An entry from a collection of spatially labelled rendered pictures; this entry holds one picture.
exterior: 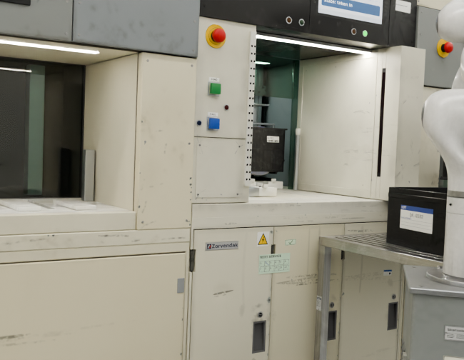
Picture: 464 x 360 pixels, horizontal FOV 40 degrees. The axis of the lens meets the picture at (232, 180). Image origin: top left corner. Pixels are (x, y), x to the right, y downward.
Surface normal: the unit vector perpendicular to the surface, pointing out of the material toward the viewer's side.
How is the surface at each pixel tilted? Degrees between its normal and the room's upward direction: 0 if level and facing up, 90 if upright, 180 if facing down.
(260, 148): 90
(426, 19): 90
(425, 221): 90
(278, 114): 90
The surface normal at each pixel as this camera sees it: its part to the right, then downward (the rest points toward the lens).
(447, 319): -0.22, 0.04
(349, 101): -0.84, 0.00
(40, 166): 0.54, 0.07
